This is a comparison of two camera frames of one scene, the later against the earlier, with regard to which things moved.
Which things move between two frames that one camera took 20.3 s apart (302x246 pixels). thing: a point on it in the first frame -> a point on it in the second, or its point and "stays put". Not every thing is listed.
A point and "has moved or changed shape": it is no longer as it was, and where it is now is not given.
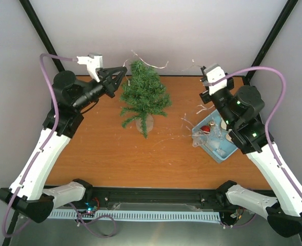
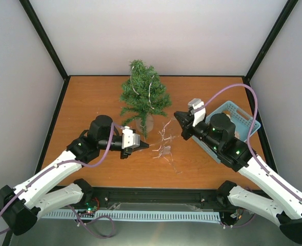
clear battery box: x=199 y=137 has moved or changed shape
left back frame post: x=35 y=20 stays put
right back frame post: x=273 y=35 stays put
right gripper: x=202 y=94 -> x=187 y=118
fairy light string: x=199 y=107 -> x=165 y=152
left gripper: x=112 y=85 -> x=129 y=149
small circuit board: x=89 y=212 stays put
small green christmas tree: x=144 y=96 stays put
